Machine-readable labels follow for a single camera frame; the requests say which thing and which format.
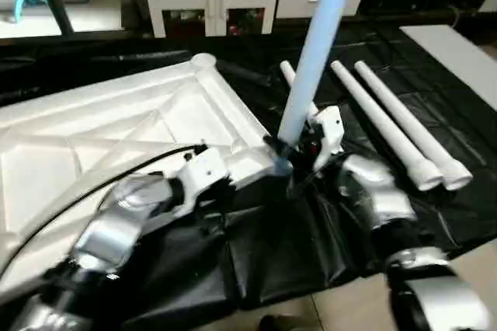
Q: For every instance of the white plastic table leg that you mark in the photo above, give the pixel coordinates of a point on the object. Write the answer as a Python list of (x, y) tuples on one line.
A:
[(380, 121), (318, 43), (288, 72), (411, 121)]

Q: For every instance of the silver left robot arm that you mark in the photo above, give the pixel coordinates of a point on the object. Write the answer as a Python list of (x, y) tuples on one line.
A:
[(116, 230)]

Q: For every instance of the white plastic table top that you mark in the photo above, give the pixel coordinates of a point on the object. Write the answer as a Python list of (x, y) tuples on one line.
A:
[(93, 129)]

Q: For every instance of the black work mat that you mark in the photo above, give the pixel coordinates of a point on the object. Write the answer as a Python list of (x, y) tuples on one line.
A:
[(264, 261)]

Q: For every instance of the white flat board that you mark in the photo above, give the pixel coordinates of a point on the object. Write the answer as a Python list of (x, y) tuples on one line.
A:
[(458, 59)]

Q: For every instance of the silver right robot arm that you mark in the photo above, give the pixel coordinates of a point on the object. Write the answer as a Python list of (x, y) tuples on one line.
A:
[(380, 199)]

